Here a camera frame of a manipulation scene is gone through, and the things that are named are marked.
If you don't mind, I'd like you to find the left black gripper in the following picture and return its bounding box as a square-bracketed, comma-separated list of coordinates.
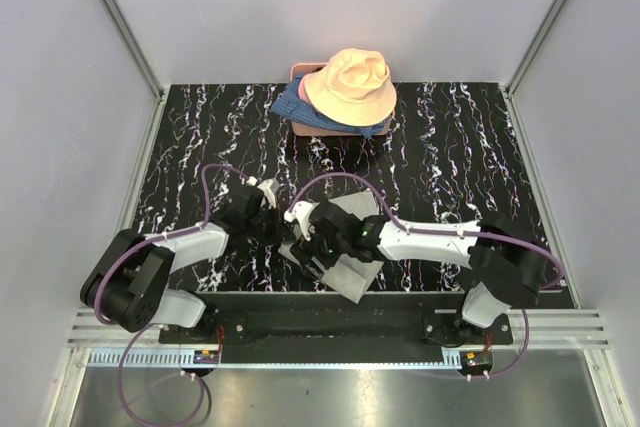
[245, 202, 296, 246]

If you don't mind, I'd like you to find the grey cloth napkin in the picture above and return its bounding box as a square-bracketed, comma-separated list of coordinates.
[279, 191, 383, 304]

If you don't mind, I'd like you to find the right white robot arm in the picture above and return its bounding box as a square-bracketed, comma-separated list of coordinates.
[284, 199, 552, 344]

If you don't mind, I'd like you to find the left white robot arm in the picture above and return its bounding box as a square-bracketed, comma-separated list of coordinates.
[80, 178, 280, 343]

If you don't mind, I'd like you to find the blue patterned cloth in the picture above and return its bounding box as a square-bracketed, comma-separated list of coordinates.
[271, 75, 394, 138]

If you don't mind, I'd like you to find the peach bucket hat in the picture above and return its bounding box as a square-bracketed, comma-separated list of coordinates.
[301, 48, 397, 127]

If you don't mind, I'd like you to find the pink plastic tray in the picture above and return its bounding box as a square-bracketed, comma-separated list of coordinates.
[290, 62, 394, 137]

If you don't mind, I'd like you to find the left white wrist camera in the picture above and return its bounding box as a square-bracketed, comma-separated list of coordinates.
[246, 176, 279, 209]

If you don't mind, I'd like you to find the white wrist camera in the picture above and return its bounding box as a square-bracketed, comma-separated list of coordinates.
[246, 176, 279, 209]
[284, 201, 315, 241]

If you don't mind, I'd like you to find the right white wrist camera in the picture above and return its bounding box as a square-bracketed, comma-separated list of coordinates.
[284, 201, 315, 241]

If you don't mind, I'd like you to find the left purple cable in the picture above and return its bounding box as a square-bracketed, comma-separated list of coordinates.
[93, 163, 261, 423]

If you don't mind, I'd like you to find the purple cable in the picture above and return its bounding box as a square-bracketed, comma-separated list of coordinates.
[93, 163, 261, 423]
[289, 172, 567, 379]

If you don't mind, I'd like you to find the white slotted cable duct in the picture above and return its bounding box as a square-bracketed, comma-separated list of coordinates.
[88, 348, 221, 368]

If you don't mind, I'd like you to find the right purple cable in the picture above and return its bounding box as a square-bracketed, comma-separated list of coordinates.
[289, 172, 567, 379]

